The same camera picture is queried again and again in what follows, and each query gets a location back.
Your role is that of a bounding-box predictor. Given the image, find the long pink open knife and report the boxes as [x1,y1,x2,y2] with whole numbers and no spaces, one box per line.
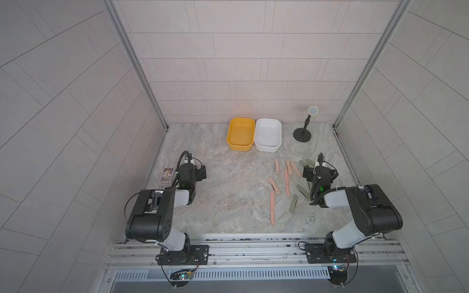
[284,168,291,197]

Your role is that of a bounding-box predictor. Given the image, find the left circuit board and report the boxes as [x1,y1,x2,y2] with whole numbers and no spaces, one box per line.
[170,270,194,282]

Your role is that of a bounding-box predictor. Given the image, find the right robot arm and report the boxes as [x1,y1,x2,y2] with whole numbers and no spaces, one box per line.
[303,153,403,263]

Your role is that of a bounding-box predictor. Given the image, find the green folded knife front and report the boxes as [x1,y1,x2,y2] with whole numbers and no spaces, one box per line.
[289,194,299,214]

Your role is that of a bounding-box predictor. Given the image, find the white plastic storage box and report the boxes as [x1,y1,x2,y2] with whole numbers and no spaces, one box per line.
[254,118,282,153]

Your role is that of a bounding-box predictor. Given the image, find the yellow plastic storage box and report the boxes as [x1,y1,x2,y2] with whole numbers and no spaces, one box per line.
[227,117,255,151]

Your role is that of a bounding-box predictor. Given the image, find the green folded knife centre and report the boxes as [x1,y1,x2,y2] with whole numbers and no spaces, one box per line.
[296,184,311,201]

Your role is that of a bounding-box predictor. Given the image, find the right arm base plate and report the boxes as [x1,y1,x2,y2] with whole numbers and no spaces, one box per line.
[304,244,357,264]

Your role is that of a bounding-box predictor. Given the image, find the circuit board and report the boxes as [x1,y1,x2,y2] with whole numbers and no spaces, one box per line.
[327,264,349,286]
[170,270,194,282]

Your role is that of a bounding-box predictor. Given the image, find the aluminium mounting rail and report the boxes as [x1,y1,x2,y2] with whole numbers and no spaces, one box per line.
[104,234,409,269]

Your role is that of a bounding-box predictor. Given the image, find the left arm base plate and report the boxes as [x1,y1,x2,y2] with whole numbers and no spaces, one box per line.
[155,245,210,266]

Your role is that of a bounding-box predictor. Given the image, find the right circuit board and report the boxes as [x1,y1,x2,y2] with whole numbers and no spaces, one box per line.
[327,264,349,286]

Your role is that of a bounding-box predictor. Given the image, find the small printed card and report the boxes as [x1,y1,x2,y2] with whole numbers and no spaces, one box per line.
[160,168,175,183]

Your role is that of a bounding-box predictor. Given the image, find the pink fruit knife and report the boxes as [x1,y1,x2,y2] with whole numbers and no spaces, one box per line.
[267,177,280,194]

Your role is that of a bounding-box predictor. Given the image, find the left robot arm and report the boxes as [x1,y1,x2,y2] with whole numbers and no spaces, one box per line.
[124,150,206,261]

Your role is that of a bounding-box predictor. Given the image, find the black stand with round disc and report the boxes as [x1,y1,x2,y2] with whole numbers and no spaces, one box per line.
[293,106,319,142]

